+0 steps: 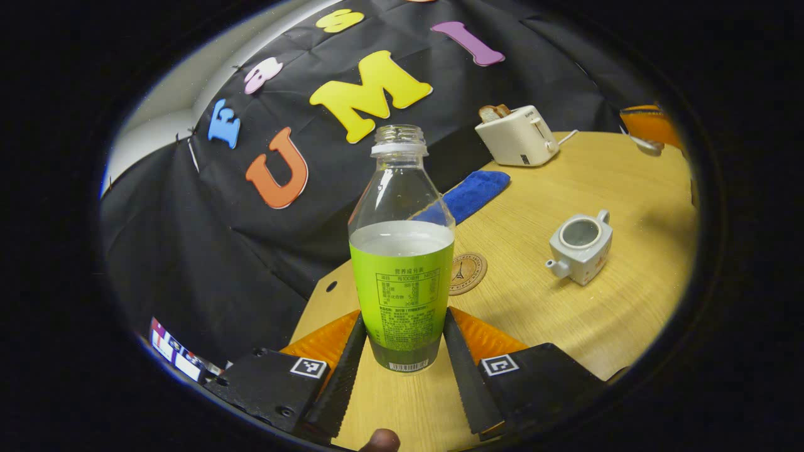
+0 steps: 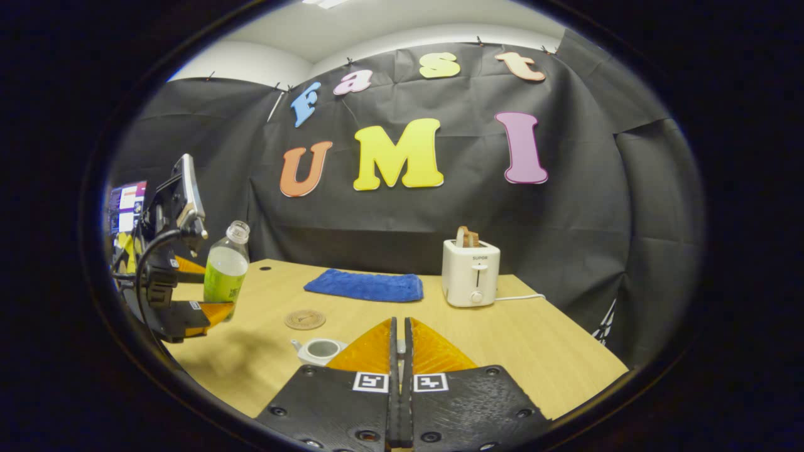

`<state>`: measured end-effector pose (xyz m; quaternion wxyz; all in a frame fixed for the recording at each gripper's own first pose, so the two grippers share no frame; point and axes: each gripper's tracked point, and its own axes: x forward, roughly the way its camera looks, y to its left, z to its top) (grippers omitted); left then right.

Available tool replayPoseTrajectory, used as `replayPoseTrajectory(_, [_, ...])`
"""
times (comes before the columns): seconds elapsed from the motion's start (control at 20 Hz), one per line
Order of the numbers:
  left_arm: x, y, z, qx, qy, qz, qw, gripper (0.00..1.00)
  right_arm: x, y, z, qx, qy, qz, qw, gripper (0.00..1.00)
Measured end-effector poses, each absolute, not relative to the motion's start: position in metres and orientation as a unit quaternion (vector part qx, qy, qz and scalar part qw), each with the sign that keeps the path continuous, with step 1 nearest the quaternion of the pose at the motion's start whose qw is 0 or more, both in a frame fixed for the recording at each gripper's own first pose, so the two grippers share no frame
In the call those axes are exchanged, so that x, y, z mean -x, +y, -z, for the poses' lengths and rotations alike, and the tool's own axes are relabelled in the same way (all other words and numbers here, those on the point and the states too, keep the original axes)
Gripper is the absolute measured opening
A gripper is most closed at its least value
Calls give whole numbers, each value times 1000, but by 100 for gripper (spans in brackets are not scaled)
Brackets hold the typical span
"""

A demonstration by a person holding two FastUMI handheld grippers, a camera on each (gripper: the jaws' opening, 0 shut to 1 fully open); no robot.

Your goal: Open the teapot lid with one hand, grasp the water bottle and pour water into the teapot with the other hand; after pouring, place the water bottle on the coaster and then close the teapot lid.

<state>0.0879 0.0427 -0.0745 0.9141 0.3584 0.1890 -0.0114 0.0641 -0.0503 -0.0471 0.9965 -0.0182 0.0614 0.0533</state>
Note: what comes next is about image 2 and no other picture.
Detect black backdrop cloth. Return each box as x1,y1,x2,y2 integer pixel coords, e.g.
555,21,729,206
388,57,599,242
104,28,707,368

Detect round cork coaster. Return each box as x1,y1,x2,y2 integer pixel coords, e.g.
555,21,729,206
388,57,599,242
284,309,327,331

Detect blue towel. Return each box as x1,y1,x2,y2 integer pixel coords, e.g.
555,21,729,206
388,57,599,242
303,269,424,303

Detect green label water bottle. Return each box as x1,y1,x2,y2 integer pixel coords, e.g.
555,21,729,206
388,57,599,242
203,220,251,322

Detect white toaster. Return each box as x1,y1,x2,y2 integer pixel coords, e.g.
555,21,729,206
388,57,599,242
442,239,501,308

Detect white teacup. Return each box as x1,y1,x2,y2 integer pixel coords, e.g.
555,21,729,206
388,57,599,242
290,338,348,367

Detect computer monitor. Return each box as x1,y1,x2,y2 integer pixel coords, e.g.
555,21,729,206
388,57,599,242
108,181,148,236

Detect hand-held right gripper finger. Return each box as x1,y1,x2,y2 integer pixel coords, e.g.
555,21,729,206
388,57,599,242
404,317,553,452
254,317,399,452

